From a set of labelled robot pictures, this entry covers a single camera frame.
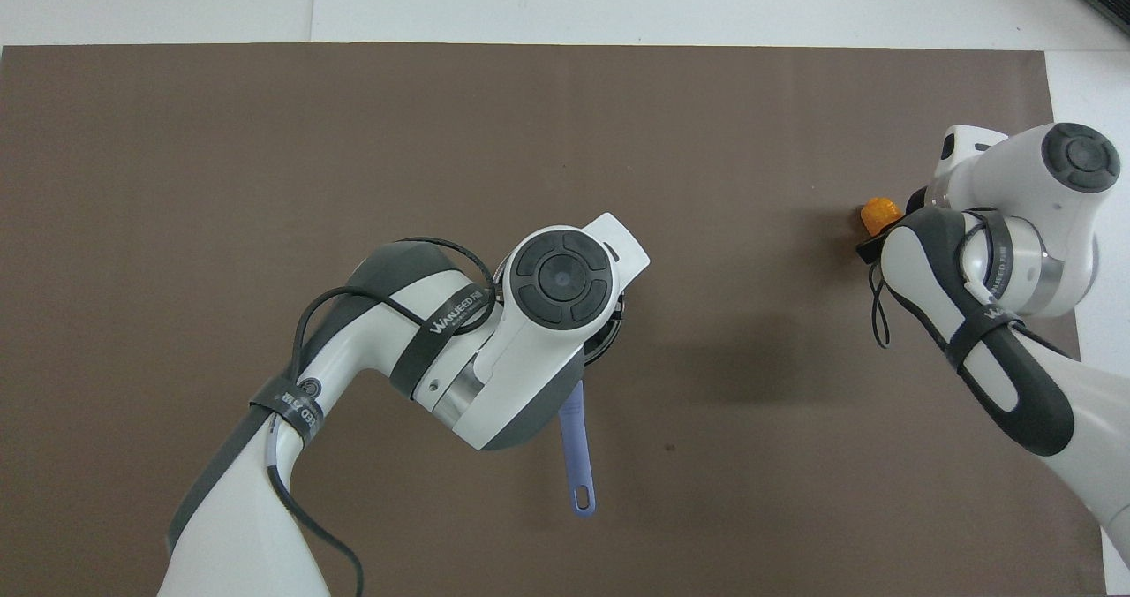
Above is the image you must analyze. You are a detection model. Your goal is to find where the orange toy corn cob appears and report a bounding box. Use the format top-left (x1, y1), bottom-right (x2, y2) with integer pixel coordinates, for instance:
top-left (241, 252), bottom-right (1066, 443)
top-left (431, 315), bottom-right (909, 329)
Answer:
top-left (861, 197), bottom-right (903, 237)

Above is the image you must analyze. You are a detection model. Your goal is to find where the glass pot lid blue knob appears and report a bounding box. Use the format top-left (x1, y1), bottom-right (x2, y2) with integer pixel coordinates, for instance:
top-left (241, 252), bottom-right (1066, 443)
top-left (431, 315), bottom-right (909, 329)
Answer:
top-left (586, 295), bottom-right (624, 361)

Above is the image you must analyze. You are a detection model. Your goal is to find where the brown table mat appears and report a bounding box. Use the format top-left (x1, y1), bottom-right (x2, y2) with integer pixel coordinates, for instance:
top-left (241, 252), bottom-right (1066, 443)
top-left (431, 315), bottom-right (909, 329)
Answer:
top-left (0, 42), bottom-right (1107, 597)

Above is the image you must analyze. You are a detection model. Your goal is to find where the black lettered right arm strap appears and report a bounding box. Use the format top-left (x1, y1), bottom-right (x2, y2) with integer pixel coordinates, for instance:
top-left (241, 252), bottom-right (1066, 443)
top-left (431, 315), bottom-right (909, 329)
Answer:
top-left (946, 306), bottom-right (1027, 374)

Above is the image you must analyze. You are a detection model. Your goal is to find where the black lettered arm strap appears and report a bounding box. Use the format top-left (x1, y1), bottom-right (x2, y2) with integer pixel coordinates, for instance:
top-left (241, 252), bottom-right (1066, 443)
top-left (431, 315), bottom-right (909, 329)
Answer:
top-left (946, 306), bottom-right (1027, 374)
top-left (388, 283), bottom-right (497, 397)

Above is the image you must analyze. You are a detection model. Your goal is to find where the blue saucepan with long handle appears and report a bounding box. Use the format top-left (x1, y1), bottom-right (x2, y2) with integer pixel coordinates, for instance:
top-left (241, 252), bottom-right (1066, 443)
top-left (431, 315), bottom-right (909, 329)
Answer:
top-left (558, 286), bottom-right (629, 517)

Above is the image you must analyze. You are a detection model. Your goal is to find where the black lettered left arm strap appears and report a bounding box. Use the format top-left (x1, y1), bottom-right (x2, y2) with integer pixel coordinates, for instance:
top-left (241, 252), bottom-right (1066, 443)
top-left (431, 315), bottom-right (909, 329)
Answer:
top-left (388, 283), bottom-right (497, 397)

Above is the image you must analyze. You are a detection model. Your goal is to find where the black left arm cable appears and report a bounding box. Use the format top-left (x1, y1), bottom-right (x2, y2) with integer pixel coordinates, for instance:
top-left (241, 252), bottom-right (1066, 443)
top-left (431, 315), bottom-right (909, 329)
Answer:
top-left (265, 238), bottom-right (498, 597)

